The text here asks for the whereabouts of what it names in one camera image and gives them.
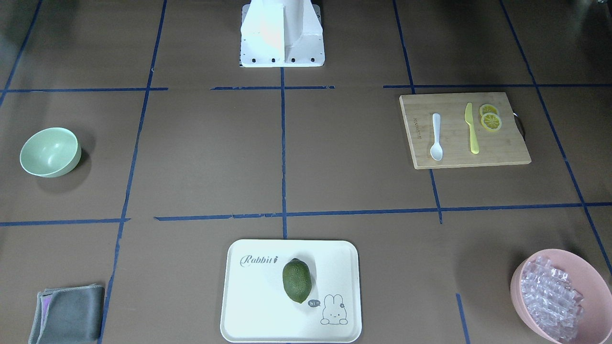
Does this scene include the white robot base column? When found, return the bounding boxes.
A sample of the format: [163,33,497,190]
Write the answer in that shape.
[239,0,326,68]

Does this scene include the lemon slice lower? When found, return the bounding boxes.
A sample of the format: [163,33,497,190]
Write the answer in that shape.
[481,112,502,132]

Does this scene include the lemon slice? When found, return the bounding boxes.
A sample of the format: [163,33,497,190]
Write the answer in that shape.
[479,104,499,116]
[481,112,502,132]

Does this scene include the white plastic spoon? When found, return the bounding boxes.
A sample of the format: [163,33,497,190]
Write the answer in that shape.
[430,113,443,161]

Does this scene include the light green bowl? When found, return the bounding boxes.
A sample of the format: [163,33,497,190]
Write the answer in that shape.
[19,127,82,178]

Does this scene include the pink bowl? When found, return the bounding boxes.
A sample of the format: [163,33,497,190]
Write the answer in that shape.
[510,249,612,344]

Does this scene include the green lime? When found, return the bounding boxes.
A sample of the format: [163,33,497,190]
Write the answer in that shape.
[282,258,312,303]

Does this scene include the bamboo cutting board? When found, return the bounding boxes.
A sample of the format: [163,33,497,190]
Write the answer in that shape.
[399,92,531,169]

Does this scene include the white rabbit tray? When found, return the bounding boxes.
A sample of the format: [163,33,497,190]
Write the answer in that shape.
[220,239,362,344]

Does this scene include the yellow plastic knife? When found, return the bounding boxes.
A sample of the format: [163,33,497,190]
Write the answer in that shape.
[465,102,480,154]

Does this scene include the lemon slice upper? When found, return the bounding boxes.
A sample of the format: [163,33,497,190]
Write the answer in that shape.
[479,104,499,116]

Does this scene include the clear ice cubes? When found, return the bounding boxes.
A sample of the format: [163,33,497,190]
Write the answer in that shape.
[520,256,584,342]

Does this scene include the grey folded cloth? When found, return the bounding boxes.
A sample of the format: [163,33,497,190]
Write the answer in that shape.
[28,284,105,344]

